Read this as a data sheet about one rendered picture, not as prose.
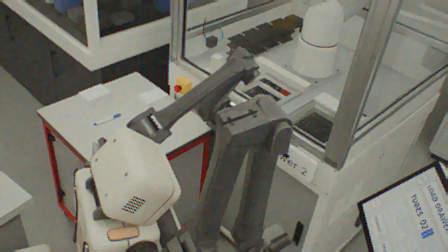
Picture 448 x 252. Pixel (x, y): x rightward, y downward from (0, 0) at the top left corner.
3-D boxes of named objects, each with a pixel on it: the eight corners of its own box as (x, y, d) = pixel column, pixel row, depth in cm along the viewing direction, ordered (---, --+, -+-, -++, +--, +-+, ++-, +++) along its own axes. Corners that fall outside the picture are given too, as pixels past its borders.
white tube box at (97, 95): (89, 109, 221) (88, 100, 217) (79, 101, 225) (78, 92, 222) (111, 100, 228) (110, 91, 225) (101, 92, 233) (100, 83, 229)
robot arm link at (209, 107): (231, 50, 143) (252, 77, 142) (244, 43, 146) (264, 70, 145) (189, 106, 180) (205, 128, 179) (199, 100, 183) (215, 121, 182)
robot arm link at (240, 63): (244, 35, 136) (264, 62, 135) (242, 48, 149) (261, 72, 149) (123, 125, 134) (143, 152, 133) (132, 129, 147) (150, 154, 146)
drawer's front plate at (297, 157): (309, 183, 187) (315, 164, 180) (257, 147, 202) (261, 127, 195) (312, 181, 188) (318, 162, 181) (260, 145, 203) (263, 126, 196)
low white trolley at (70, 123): (120, 287, 232) (111, 182, 184) (57, 215, 264) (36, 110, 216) (203, 228, 266) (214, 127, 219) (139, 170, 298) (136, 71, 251)
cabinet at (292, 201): (294, 305, 233) (331, 199, 183) (166, 191, 286) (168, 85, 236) (386, 213, 289) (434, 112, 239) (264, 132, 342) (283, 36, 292)
